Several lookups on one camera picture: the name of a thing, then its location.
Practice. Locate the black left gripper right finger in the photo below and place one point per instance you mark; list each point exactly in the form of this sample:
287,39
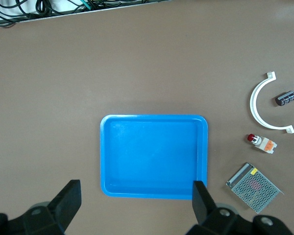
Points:
203,205

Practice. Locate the red white orange push button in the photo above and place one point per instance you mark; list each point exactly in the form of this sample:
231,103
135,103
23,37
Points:
265,145

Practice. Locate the white table edge rail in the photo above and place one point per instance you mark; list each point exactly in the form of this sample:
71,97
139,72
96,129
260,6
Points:
63,7

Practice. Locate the brown table mat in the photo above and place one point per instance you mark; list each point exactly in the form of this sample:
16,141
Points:
63,98

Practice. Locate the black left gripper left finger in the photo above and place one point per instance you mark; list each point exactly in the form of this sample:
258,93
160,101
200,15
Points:
63,203

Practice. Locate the metal mesh power supply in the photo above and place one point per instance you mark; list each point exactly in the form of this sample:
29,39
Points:
254,188

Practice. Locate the blue plastic tray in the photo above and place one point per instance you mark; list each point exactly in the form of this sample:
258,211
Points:
149,156

